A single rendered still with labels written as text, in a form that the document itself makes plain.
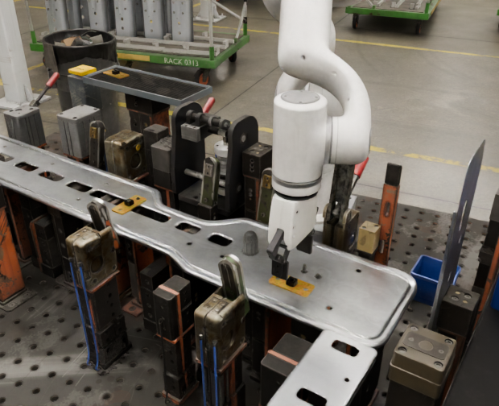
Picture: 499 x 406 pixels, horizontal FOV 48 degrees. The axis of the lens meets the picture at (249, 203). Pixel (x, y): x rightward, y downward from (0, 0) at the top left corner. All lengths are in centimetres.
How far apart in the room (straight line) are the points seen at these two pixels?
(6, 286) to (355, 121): 104
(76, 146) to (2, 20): 336
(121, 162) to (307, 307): 69
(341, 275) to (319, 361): 23
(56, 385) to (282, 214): 68
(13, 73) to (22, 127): 321
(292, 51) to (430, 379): 55
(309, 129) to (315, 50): 14
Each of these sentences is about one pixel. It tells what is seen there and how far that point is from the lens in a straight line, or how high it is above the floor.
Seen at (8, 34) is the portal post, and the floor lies 59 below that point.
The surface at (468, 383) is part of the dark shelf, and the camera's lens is 91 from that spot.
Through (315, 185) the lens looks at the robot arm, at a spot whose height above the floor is 123.
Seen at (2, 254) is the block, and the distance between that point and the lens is 154.
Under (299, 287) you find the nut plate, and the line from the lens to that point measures 106.
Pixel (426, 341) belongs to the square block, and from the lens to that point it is 91.
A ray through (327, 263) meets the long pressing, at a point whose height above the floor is 100.
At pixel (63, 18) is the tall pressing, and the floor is 48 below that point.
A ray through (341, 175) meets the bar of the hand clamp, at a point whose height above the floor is 115.
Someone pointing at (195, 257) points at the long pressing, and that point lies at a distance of 114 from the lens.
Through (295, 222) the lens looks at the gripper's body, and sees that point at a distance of 94.
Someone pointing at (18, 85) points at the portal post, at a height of 18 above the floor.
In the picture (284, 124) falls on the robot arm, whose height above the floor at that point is 134.
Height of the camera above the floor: 167
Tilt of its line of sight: 31 degrees down
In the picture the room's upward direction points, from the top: straight up
